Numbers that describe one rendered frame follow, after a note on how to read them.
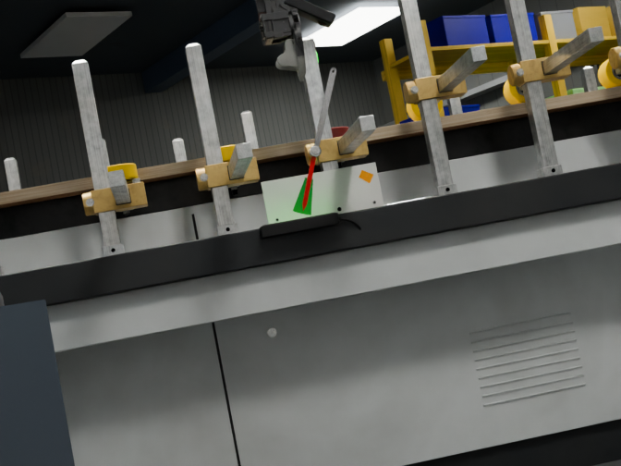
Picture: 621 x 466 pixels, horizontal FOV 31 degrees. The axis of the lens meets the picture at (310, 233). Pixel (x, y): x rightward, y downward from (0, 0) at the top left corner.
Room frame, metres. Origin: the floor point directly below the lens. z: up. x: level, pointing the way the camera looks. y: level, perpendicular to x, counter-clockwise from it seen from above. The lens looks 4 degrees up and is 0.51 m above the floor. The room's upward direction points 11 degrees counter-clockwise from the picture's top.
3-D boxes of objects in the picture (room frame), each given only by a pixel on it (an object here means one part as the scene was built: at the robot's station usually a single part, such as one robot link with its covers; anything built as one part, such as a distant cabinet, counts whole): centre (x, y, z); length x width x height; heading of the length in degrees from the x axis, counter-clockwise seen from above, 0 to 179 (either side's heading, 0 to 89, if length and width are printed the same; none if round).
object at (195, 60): (2.48, 0.18, 0.89); 0.03 x 0.03 x 0.48; 8
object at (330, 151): (2.52, -0.09, 0.85); 0.13 x 0.06 x 0.05; 98
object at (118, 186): (2.35, 0.37, 0.82); 0.43 x 0.03 x 0.04; 8
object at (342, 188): (2.48, -0.04, 0.75); 0.26 x 0.01 x 0.10; 98
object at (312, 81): (2.51, -0.07, 0.87); 0.03 x 0.03 x 0.48; 8
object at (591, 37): (2.52, -0.61, 0.95); 0.50 x 0.04 x 0.04; 8
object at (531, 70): (2.58, -0.59, 0.95); 0.13 x 0.06 x 0.05; 98
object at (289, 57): (2.41, -0.03, 1.04); 0.06 x 0.03 x 0.09; 98
